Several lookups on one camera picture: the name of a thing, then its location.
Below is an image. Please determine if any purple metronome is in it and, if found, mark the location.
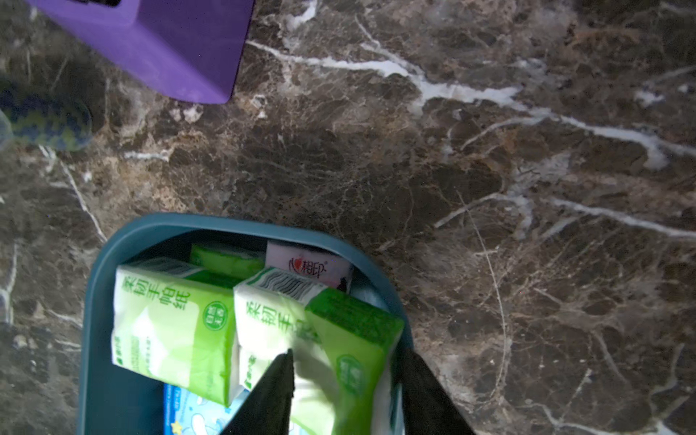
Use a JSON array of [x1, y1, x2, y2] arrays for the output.
[[32, 0, 255, 104]]

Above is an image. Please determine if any blue cartoon tissue pack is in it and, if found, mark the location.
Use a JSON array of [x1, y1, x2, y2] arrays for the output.
[[163, 384, 249, 435]]

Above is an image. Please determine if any pink Kuromi tissue pack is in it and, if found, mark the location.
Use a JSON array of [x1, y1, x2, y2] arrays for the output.
[[266, 240, 353, 293]]

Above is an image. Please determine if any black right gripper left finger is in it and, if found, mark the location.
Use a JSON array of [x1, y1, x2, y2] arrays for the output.
[[220, 350, 295, 435]]

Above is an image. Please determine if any teal plastic storage box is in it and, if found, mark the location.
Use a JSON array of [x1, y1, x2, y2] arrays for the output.
[[76, 213, 408, 434]]

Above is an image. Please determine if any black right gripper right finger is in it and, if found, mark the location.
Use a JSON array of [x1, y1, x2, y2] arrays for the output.
[[401, 349, 475, 435]]

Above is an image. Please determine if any large green tissue pack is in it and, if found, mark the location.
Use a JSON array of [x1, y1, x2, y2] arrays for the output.
[[234, 268, 404, 434]]

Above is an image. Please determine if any green pocket tissue pack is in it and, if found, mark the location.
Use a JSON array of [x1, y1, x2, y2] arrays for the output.
[[188, 242, 266, 280]]

